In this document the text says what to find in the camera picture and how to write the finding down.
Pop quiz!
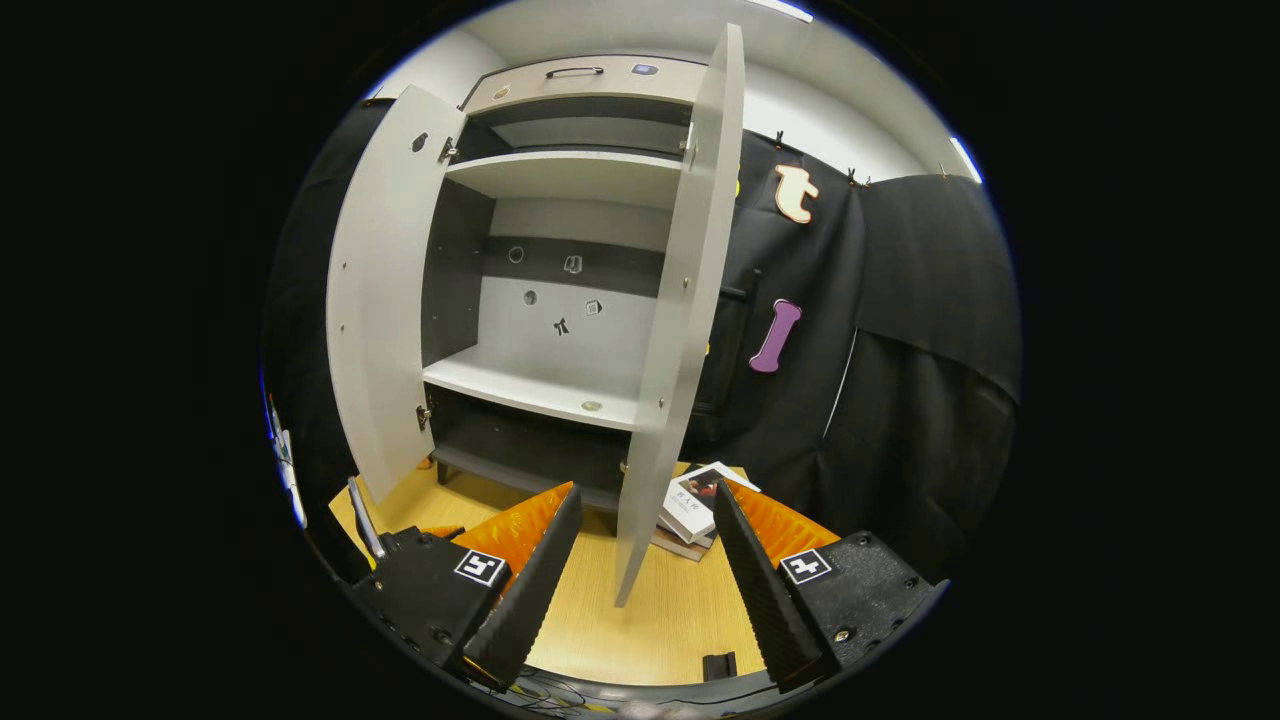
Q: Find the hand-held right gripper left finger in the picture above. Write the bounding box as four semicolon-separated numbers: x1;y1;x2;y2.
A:
343;482;584;691

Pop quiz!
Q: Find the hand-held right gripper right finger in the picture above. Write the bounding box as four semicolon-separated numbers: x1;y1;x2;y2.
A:
710;478;951;698

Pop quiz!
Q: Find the grey cabinet door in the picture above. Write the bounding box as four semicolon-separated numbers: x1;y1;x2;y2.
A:
612;22;747;608
326;84;469;503

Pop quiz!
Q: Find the grey cabinet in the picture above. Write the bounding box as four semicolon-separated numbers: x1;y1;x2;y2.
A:
420;55;713;513

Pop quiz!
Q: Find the grey cabinet drawer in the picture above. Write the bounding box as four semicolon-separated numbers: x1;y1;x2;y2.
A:
462;55;711;116

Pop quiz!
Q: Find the thin brown book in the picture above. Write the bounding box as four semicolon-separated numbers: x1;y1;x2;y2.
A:
650;528;716;563

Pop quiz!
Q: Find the black backdrop cloth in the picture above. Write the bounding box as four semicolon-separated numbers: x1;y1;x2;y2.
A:
262;95;1023;586

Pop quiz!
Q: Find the bundle of cables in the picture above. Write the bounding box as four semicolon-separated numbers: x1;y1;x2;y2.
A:
490;672;621;716

